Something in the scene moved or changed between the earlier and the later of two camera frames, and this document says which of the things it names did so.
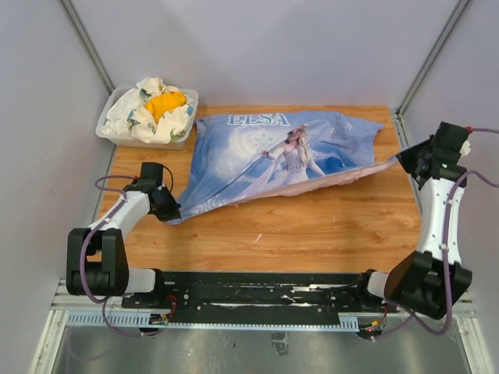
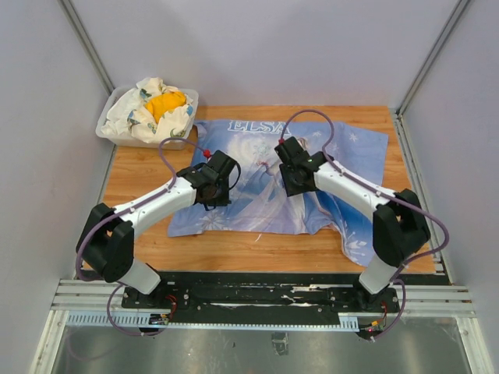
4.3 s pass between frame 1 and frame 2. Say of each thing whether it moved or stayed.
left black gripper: moved
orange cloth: stayed
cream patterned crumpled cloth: stayed
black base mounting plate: stayed
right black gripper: moved
